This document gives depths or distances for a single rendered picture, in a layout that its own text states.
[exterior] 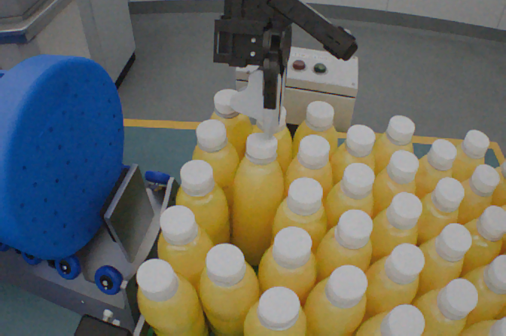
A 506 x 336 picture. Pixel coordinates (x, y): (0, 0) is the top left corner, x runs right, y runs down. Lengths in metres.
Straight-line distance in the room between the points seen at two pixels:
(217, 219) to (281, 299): 0.17
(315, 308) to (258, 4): 0.34
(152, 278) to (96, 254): 0.26
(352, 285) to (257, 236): 0.21
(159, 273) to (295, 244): 0.14
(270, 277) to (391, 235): 0.15
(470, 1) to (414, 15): 0.55
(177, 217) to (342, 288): 0.19
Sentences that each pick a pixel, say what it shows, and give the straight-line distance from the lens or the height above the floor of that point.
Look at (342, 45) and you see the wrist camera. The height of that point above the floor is 1.24.
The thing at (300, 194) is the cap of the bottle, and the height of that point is 1.10.
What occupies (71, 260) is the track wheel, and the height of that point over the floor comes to 0.98.
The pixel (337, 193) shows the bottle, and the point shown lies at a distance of 0.49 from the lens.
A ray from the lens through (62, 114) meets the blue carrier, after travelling 0.49.
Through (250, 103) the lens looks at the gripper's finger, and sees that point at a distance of 0.46.
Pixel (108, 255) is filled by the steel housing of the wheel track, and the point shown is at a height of 0.93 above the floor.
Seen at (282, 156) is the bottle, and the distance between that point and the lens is 0.55.
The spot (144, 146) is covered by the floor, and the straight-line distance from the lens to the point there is 2.13.
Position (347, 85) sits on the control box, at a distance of 0.61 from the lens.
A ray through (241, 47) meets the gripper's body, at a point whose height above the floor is 1.22.
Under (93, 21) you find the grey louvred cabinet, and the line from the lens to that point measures 2.27.
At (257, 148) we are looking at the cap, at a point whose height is 1.11.
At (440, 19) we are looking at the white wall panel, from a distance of 3.62.
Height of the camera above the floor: 1.45
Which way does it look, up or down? 45 degrees down
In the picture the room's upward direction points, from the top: straight up
